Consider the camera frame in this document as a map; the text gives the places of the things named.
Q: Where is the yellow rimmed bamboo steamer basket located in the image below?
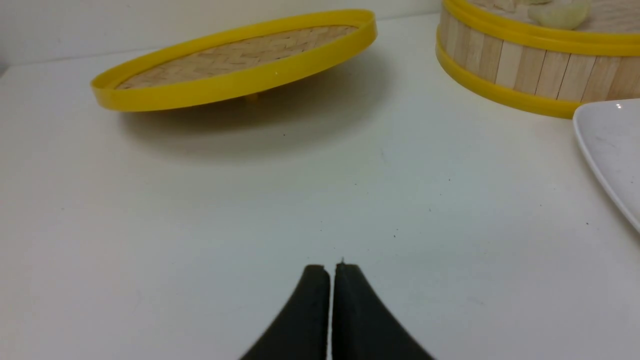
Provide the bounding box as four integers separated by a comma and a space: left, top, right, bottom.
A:
436, 0, 640, 119

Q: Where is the green dumpling in steamer front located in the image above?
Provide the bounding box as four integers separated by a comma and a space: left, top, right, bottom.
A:
527, 0, 591, 31

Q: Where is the white square plate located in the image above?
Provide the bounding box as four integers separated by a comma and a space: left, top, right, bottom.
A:
573, 99, 640, 231

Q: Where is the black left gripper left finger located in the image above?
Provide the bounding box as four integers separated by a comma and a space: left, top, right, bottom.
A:
242, 264, 331, 360

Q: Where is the yellow rimmed bamboo steamer lid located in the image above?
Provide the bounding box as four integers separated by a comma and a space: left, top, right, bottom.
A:
90, 9, 378, 112

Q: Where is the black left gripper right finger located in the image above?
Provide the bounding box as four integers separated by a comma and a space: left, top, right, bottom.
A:
332, 263, 434, 360

